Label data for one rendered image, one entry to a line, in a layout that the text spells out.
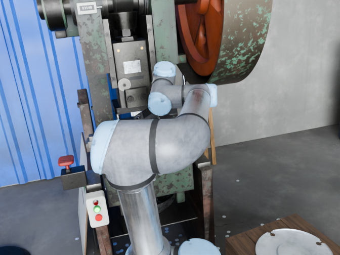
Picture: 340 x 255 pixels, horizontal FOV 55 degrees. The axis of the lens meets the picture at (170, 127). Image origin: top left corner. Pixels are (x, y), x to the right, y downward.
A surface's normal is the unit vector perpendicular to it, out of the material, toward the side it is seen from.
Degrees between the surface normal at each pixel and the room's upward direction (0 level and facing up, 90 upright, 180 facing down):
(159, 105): 113
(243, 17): 103
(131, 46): 90
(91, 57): 90
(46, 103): 90
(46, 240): 0
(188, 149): 82
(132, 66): 90
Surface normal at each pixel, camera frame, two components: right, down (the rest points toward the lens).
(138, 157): -0.15, 0.31
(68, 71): 0.26, 0.33
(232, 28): 0.26, 0.58
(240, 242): -0.08, -0.93
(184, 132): 0.45, -0.45
